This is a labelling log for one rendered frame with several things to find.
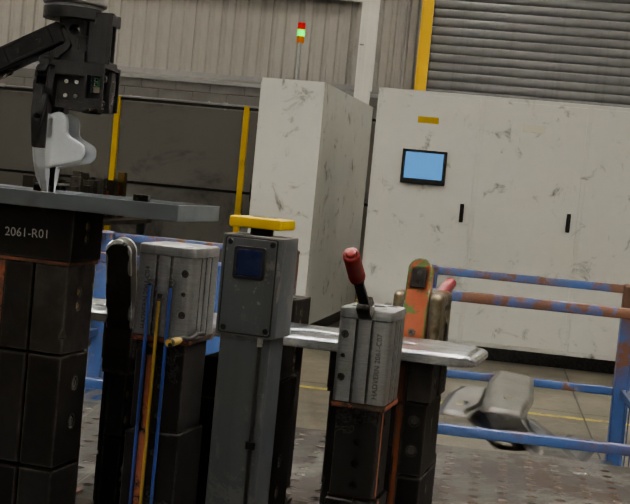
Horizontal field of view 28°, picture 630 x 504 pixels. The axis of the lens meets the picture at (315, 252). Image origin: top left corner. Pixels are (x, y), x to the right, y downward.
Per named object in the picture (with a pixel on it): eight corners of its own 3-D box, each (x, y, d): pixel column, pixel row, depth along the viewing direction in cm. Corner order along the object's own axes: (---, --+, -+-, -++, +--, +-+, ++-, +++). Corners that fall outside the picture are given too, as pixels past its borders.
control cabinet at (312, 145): (298, 308, 1217) (322, 55, 1204) (353, 315, 1206) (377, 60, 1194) (234, 332, 982) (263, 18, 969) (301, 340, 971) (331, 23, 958)
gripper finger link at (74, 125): (89, 196, 146) (94, 117, 145) (40, 191, 147) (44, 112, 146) (96, 194, 150) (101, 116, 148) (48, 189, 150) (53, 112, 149)
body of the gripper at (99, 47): (99, 115, 141) (108, 8, 141) (25, 108, 142) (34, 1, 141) (117, 119, 149) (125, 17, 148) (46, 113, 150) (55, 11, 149)
